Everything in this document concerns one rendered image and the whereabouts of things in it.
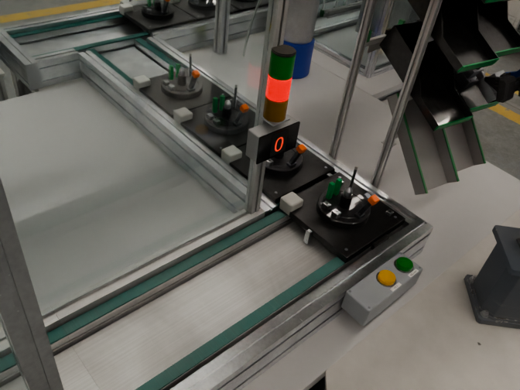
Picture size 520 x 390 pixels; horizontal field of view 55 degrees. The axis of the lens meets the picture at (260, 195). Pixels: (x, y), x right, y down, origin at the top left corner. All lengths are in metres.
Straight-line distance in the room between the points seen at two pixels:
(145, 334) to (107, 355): 0.08
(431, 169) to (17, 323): 1.21
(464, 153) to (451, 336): 0.58
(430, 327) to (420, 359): 0.10
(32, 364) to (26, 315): 0.07
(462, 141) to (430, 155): 0.16
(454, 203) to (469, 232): 0.13
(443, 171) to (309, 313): 0.64
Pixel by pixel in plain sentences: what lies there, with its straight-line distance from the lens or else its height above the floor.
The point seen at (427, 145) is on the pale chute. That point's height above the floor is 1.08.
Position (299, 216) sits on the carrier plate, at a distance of 1.29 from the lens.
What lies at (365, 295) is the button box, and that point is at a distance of 1.17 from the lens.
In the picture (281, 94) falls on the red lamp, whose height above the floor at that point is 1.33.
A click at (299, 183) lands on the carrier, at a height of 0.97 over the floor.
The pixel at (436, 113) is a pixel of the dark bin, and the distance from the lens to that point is 1.38.
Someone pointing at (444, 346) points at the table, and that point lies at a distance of 1.29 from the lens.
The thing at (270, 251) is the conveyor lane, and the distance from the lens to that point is 1.26.
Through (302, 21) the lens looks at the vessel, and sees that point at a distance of 2.05.
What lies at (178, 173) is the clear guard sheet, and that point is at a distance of 1.04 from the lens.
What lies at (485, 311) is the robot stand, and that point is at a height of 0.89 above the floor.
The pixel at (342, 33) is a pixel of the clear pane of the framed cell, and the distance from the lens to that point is 2.33.
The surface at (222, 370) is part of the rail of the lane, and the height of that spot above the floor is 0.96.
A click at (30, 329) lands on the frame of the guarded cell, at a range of 0.52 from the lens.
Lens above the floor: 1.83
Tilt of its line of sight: 41 degrees down
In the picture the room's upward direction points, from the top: 8 degrees clockwise
